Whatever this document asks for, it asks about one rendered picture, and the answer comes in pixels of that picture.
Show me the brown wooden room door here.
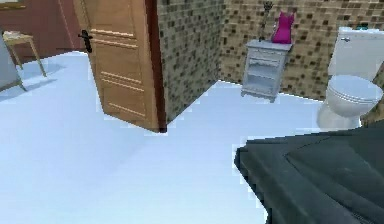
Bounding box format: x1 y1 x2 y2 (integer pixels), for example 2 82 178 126
72 0 168 134

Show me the grey small cabinet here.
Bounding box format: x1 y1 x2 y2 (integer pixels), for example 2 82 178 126
240 39 294 104

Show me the dark grey candle holder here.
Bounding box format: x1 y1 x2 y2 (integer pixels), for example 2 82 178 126
258 0 275 42

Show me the magenta bottle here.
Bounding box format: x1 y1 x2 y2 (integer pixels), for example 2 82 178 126
271 10 296 45

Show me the dark grey bathtub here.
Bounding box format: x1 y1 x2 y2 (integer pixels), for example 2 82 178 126
233 120 384 224

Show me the white toilet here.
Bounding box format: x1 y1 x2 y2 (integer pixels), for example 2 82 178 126
316 26 384 131

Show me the tan wooden side table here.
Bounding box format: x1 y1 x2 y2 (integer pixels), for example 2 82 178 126
2 30 48 78

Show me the grey chair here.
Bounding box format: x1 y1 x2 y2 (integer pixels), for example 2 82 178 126
0 31 28 94

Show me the black door handle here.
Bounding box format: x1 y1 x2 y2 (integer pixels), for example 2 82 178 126
77 29 94 54

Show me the framed wall picture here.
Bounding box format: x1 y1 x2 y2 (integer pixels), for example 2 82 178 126
0 0 27 10

